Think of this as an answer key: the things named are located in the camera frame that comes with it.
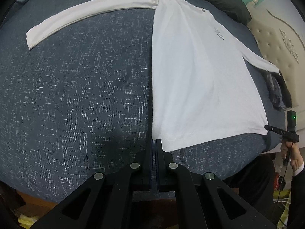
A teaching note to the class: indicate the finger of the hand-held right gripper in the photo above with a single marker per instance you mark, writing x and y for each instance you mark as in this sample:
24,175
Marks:
275,130

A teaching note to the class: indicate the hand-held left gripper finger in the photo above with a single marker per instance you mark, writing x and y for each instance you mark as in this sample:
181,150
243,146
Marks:
152,169
157,169

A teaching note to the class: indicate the white long-sleeve shirt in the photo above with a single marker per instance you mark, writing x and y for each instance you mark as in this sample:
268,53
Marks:
202,71

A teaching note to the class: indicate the person's right forearm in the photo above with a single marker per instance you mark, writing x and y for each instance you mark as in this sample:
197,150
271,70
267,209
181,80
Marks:
296,195

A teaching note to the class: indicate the grey folded clothes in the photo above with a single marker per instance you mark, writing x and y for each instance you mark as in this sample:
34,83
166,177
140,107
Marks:
274,90

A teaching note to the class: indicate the person's right hand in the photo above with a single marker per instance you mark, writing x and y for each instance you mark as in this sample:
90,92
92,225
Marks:
295,155

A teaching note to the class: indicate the person's leg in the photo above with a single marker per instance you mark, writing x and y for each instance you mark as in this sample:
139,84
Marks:
252,179

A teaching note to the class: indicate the cream tufted headboard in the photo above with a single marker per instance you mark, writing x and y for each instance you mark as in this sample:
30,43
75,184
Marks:
278,40

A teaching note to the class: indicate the bed with blue patterned sheet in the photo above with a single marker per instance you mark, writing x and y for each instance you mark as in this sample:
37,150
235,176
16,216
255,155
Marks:
71,88

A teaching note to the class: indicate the floor clutter pile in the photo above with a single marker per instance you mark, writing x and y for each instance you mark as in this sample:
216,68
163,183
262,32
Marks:
26,219

